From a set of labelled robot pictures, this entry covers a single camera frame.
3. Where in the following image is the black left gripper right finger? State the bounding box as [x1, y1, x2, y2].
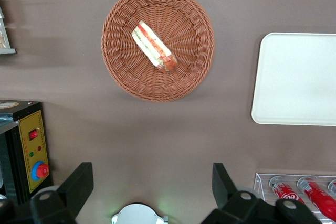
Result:
[201, 163, 322, 224]

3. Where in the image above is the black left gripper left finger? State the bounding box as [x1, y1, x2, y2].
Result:
[0, 162, 94, 224]

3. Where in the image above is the sandwich with tomato and lettuce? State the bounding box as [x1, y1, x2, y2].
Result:
[131, 20, 179, 74]

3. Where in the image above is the beige rectangular tray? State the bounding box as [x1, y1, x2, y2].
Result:
[251, 32, 336, 126]

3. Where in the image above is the round brown wicker basket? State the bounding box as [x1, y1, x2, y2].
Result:
[101, 0, 215, 102]

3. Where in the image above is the clear acrylic bottle rack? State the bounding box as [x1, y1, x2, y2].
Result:
[253, 173, 336, 224]

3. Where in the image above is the red emergency stop button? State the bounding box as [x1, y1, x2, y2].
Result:
[31, 161, 50, 182]

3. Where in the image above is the red cola bottle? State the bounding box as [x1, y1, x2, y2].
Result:
[296, 176, 336, 222]
[268, 175, 307, 205]

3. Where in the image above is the black food warmer appliance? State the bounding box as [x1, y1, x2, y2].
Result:
[0, 100, 54, 205]

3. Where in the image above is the grey snack display shelf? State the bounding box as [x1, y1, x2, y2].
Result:
[0, 6, 17, 55]

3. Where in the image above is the clear bag of crackers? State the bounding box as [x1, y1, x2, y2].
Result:
[0, 8, 9, 49]

